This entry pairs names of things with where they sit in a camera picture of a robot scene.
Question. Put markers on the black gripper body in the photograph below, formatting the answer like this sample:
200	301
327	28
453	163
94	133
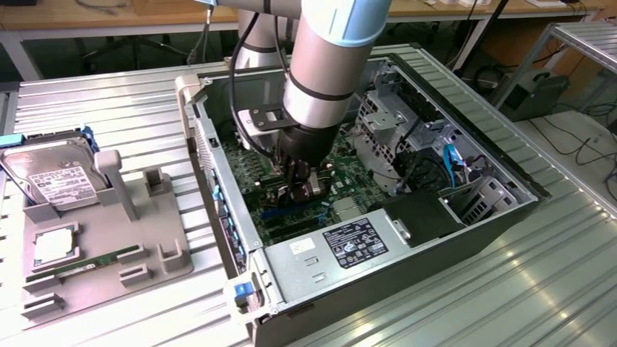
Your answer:
307	144

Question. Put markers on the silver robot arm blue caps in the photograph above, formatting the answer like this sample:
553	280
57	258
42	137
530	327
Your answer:
327	54

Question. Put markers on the green motherboard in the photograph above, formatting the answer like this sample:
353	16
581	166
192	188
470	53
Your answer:
351	170

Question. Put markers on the blue expansion slot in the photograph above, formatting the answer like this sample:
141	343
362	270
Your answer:
271	215

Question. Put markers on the small silver heat sink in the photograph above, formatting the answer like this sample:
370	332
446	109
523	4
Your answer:
347	209

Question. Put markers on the silver disk bay cage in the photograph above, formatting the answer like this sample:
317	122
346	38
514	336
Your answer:
379	123

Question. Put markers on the silver power supply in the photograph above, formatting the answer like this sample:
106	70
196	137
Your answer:
307	260

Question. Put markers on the black plastic shroud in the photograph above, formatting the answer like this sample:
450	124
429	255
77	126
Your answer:
423	217

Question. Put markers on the blue case latch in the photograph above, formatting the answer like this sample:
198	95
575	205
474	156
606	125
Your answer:
242	291

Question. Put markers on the open black PC case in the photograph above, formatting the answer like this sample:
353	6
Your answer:
433	260

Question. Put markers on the grey parts rack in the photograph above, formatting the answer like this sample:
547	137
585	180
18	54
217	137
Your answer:
110	235

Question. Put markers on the black box device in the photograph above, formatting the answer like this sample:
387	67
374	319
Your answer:
530	95

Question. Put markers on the wooden desk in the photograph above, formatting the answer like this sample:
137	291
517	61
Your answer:
144	18

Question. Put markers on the green RAM stick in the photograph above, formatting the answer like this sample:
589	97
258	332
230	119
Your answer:
81	263

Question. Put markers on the silver hard disk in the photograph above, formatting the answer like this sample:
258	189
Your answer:
48	173

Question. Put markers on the silver CPU chip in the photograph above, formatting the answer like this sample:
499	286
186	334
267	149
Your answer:
54	246

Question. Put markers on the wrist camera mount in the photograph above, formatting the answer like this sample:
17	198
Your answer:
262	117

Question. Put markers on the blue disk bracket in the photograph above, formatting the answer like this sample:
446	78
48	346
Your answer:
9	141

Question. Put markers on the grey metal frame table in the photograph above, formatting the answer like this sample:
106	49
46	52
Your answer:
582	39

